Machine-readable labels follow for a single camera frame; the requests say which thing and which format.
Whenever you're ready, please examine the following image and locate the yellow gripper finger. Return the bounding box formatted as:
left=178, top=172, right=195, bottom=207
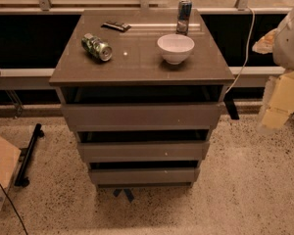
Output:
left=256, top=71, right=294, bottom=134
left=252, top=29, right=276, bottom=54

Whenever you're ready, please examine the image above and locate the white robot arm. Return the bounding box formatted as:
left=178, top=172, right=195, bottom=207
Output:
left=252, top=7, right=294, bottom=134

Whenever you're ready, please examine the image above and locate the grey drawer cabinet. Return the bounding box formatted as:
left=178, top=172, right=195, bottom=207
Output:
left=50, top=9, right=233, bottom=188

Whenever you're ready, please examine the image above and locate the grey top drawer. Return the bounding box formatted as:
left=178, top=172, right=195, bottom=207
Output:
left=62, top=104, right=221, bottom=131

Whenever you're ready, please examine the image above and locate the grey middle drawer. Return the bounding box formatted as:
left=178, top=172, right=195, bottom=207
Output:
left=77, top=141, right=210, bottom=163

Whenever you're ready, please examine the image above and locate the blue tall can upright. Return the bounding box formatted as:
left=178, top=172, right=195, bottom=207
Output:
left=176, top=0, right=192, bottom=35

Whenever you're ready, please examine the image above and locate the white ceramic bowl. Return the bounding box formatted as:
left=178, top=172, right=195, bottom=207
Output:
left=157, top=34, right=195, bottom=65

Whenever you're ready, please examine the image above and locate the dark snack bar wrapper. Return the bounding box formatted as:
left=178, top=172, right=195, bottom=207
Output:
left=102, top=21, right=130, bottom=32

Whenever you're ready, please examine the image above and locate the green soda can lying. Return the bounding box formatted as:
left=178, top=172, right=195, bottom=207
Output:
left=81, top=33, right=112, bottom=62

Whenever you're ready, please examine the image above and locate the black metal bar stand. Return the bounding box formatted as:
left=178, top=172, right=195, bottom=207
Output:
left=15, top=123, right=44, bottom=187

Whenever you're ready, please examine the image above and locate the cardboard box left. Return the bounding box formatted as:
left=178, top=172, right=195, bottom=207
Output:
left=0, top=136, right=21, bottom=211

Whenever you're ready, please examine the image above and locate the white cable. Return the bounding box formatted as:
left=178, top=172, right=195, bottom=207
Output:
left=224, top=7, right=256, bottom=95

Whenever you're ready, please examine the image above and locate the black cable on floor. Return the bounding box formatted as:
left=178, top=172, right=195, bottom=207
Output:
left=0, top=168, right=29, bottom=235

